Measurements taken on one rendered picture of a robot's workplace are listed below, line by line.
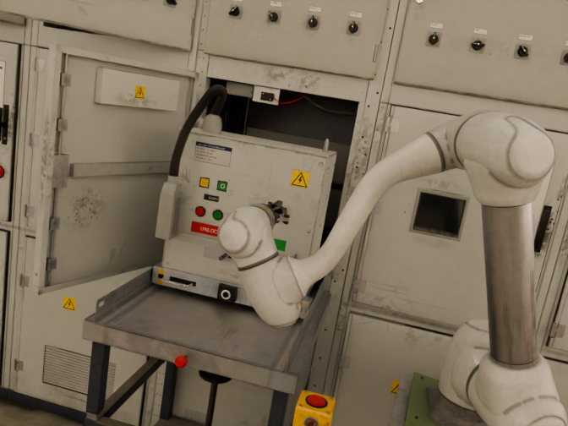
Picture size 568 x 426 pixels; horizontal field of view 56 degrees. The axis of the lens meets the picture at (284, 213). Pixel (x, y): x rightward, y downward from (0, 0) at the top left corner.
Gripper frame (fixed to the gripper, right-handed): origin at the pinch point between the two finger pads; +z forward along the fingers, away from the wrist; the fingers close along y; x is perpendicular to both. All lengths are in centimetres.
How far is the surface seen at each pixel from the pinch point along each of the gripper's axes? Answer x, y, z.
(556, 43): 62, 73, 45
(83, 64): 31, -65, 0
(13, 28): 41, -127, 47
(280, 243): -14.1, 0.2, 13.3
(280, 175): 7.4, -3.3, 13.5
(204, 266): -27.1, -23.4, 13.2
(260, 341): -38.4, 3.0, -7.1
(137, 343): -41, -28, -21
